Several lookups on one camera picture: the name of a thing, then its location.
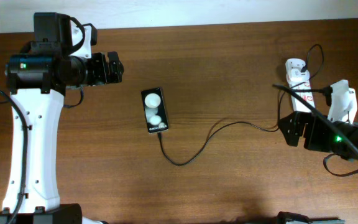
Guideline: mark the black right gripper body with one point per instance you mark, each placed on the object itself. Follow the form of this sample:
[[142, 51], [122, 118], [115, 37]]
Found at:
[[320, 135]]

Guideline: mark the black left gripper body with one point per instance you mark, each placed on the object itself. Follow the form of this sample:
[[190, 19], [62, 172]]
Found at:
[[96, 71]]

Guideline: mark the black Galaxy smartphone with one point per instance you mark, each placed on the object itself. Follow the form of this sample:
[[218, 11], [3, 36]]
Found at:
[[155, 111]]

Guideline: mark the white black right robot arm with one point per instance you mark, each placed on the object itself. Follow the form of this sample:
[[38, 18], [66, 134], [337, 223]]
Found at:
[[336, 134]]

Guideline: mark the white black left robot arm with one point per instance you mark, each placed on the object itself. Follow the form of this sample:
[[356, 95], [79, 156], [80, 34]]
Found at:
[[37, 79]]

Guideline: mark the white USB charger plug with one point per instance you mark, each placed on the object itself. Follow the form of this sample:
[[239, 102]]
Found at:
[[296, 76]]

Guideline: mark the white power strip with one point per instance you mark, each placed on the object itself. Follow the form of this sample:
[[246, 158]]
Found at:
[[307, 96]]

